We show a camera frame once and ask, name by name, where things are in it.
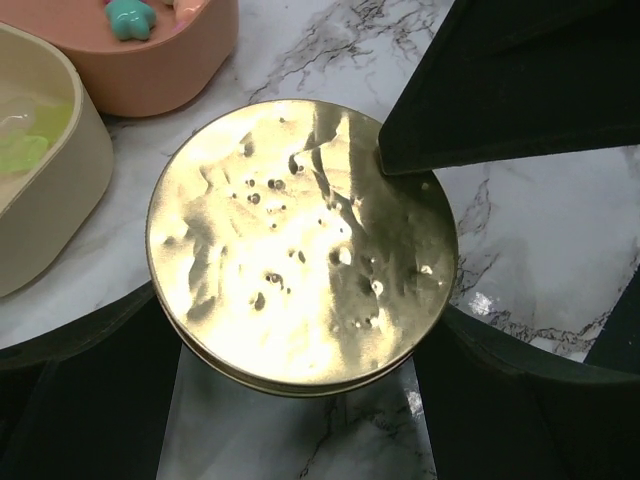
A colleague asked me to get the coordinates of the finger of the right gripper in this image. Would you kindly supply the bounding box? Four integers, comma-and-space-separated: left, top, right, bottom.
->
379, 0, 639, 175

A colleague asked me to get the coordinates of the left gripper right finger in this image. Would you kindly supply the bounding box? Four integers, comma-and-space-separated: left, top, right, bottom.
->
414, 284, 639, 479

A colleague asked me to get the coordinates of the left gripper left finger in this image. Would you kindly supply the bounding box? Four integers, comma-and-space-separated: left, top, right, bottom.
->
1, 284, 180, 480

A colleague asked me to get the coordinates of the gold rimmed jar lid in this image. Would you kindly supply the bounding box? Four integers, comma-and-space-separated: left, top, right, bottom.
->
146, 99, 458, 397

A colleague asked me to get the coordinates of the beige tray of gummy candies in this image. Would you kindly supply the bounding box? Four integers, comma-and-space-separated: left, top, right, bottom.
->
1, 24, 114, 296

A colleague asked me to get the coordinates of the pink tray of star candies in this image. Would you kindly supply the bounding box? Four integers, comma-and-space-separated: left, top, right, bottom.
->
1, 0, 239, 118

